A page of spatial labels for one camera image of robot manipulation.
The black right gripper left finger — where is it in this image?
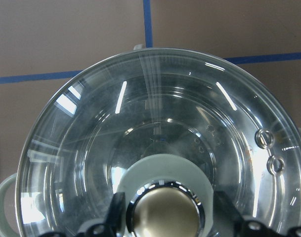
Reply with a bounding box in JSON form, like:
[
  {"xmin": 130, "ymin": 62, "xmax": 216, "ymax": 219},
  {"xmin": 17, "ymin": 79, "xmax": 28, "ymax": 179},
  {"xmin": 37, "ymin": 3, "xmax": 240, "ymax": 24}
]
[{"xmin": 39, "ymin": 192, "xmax": 126, "ymax": 237}]

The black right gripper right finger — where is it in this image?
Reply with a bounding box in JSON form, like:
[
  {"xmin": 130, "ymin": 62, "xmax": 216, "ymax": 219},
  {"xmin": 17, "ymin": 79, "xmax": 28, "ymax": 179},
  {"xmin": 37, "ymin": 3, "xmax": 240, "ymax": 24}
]
[{"xmin": 215, "ymin": 190, "xmax": 301, "ymax": 237}]

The glass pot lid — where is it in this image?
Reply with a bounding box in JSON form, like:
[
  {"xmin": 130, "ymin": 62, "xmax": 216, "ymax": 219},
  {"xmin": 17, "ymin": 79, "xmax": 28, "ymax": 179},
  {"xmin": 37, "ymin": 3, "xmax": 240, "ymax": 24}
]
[{"xmin": 15, "ymin": 48, "xmax": 301, "ymax": 237}]

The pale green cooking pot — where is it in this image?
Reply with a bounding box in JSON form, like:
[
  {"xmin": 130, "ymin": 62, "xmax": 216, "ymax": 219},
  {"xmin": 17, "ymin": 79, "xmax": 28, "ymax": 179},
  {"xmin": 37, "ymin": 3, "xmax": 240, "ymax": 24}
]
[{"xmin": 0, "ymin": 43, "xmax": 301, "ymax": 237}]

